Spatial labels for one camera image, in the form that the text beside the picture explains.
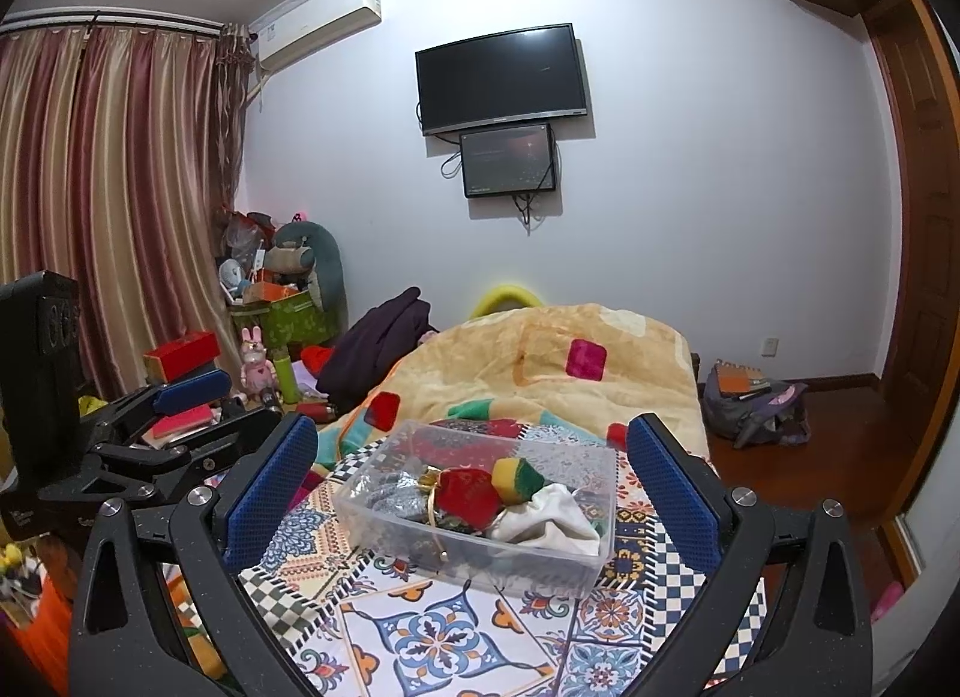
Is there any black wall television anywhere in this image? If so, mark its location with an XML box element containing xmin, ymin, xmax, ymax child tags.
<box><xmin>415</xmin><ymin>23</ymin><xmax>587</xmax><ymax>137</ymax></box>

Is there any brown wooden door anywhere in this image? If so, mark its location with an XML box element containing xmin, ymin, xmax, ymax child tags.
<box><xmin>859</xmin><ymin>0</ymin><xmax>960</xmax><ymax>518</ymax></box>

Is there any pink book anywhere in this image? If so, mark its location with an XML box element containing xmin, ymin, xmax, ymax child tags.
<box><xmin>142</xmin><ymin>403</ymin><xmax>218</xmax><ymax>443</ymax></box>

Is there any grey purple backpack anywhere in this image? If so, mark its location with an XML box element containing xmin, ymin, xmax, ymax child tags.
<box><xmin>701</xmin><ymin>367</ymin><xmax>811</xmax><ymax>449</ymax></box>

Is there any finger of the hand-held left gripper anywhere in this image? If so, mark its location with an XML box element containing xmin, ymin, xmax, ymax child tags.
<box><xmin>82</xmin><ymin>369</ymin><xmax>232</xmax><ymax>443</ymax></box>
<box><xmin>52</xmin><ymin>408</ymin><xmax>284</xmax><ymax>497</ymax></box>

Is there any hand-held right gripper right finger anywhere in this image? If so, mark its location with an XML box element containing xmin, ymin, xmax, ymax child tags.
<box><xmin>626</xmin><ymin>412</ymin><xmax>875</xmax><ymax>697</ymax></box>

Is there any clear plastic box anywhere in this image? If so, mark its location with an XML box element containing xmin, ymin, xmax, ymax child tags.
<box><xmin>332</xmin><ymin>418</ymin><xmax>620</xmax><ymax>600</ymax></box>

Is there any striped pink curtain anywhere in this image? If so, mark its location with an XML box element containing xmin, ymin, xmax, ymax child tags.
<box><xmin>0</xmin><ymin>22</ymin><xmax>248</xmax><ymax>405</ymax></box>

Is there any colourful patterned bedsheet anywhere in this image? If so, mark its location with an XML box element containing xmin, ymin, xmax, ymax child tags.
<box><xmin>169</xmin><ymin>419</ymin><xmax>770</xmax><ymax>697</ymax></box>

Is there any red cloth pouch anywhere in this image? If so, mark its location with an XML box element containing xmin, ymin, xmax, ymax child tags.
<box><xmin>435</xmin><ymin>467</ymin><xmax>502</xmax><ymax>534</ymax></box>

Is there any white cloth pouch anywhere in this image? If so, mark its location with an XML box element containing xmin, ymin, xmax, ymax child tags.
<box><xmin>487</xmin><ymin>483</ymin><xmax>602</xmax><ymax>546</ymax></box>

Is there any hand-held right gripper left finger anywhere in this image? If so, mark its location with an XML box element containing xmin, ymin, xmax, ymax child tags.
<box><xmin>67</xmin><ymin>412</ymin><xmax>320</xmax><ymax>697</ymax></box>

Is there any dark purple coat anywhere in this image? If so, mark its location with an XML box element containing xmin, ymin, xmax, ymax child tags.
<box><xmin>315</xmin><ymin>287</ymin><xmax>432</xmax><ymax>413</ymax></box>

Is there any black chain-trimmed bag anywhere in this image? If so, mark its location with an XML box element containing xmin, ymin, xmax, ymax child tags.
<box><xmin>364</xmin><ymin>468</ymin><xmax>496</xmax><ymax>578</ymax></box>

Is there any small black wall monitor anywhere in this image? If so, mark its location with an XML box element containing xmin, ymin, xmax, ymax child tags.
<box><xmin>459</xmin><ymin>123</ymin><xmax>557</xmax><ymax>199</ymax></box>

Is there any orange notebook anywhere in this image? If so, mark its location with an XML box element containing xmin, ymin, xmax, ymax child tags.
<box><xmin>712</xmin><ymin>359</ymin><xmax>772</xmax><ymax>398</ymax></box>

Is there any red box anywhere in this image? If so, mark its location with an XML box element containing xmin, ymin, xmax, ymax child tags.
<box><xmin>144</xmin><ymin>331</ymin><xmax>220</xmax><ymax>383</ymax></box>

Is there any pink rabbit figure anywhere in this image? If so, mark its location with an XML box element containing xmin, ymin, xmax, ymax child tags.
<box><xmin>238</xmin><ymin>326</ymin><xmax>277</xmax><ymax>398</ymax></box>

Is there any yellow red green soft pad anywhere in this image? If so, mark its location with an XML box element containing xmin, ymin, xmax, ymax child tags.
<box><xmin>491</xmin><ymin>455</ymin><xmax>550</xmax><ymax>507</ymax></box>

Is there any white air conditioner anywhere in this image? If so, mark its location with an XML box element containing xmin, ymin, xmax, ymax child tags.
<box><xmin>247</xmin><ymin>0</ymin><xmax>382</xmax><ymax>76</ymax></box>

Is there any green cardboard box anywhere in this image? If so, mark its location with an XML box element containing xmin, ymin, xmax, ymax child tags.
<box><xmin>229</xmin><ymin>292</ymin><xmax>335</xmax><ymax>360</ymax></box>

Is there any grey green plush toy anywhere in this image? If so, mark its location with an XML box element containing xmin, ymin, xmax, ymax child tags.
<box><xmin>262</xmin><ymin>215</ymin><xmax>347</xmax><ymax>327</ymax></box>

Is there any yellow fuzzy ring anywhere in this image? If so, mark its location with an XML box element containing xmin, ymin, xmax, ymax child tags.
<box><xmin>471</xmin><ymin>282</ymin><xmax>542</xmax><ymax>319</ymax></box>

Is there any yellow patchwork blanket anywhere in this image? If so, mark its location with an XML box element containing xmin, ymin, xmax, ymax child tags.
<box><xmin>315</xmin><ymin>303</ymin><xmax>710</xmax><ymax>473</ymax></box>

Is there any white curtain rail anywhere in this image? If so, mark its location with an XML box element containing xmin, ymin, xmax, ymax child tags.
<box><xmin>0</xmin><ymin>11</ymin><xmax>226</xmax><ymax>34</ymax></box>

